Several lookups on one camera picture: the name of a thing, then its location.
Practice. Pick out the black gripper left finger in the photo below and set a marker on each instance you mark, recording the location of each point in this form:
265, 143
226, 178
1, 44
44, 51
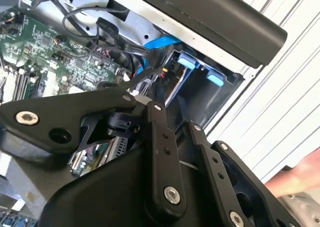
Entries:
62, 109

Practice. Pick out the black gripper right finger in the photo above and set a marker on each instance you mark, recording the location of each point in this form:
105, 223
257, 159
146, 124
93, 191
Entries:
215, 167

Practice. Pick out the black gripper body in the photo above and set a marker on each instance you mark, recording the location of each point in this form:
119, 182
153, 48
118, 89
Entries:
112, 199

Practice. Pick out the hard disk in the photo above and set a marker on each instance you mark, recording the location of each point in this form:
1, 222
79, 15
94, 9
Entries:
186, 59

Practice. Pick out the bare person's hand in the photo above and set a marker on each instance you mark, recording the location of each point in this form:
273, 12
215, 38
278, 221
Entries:
305, 177

